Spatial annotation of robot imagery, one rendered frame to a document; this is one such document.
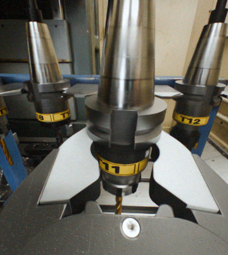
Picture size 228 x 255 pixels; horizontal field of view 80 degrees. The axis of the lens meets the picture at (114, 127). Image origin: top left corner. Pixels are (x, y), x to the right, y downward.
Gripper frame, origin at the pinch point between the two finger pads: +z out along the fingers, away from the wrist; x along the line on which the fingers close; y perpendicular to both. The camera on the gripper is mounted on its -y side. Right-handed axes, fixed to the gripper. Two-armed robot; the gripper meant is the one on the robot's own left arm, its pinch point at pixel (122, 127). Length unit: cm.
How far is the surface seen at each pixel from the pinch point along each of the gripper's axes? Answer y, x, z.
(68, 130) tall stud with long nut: 20.3, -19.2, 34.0
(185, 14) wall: -31, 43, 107
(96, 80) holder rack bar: -2.2, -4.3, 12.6
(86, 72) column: 3, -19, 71
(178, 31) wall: -22, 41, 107
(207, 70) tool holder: -4.7, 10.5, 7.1
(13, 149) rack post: 15.2, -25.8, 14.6
